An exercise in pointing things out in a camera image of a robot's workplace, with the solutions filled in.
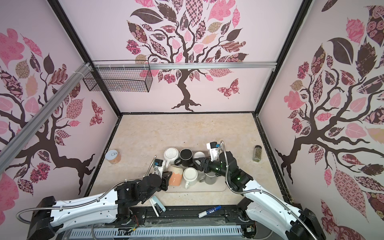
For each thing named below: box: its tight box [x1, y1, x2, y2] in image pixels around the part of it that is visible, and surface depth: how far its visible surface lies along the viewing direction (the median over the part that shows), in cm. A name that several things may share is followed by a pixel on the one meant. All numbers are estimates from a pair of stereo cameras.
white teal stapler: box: [149, 195, 167, 218], surface depth 76 cm
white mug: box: [183, 167, 198, 190], surface depth 81 cm
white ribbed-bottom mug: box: [164, 147, 179, 169], surface depth 89 cm
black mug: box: [174, 148, 193, 167], surface depth 89 cm
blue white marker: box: [198, 205, 222, 218], surface depth 76 cm
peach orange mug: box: [168, 164, 184, 187], surface depth 81 cm
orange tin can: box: [105, 149, 122, 165], surface depth 92 cm
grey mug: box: [199, 172, 217, 185], surface depth 83 cm
